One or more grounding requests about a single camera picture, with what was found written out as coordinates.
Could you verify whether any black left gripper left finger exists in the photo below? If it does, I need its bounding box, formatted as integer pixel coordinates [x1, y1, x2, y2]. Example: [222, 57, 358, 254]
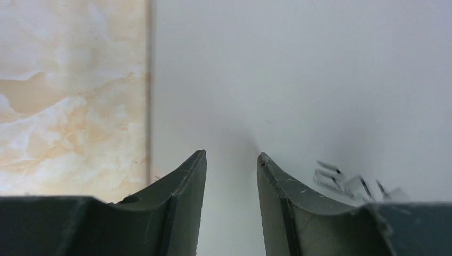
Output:
[1, 150, 207, 255]

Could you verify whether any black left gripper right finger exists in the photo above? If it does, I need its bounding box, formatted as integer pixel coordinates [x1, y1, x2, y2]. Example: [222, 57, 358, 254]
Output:
[257, 153, 451, 255]

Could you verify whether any white A4 file folder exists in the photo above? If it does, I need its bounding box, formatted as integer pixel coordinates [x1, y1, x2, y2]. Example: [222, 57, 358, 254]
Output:
[152, 1, 451, 255]

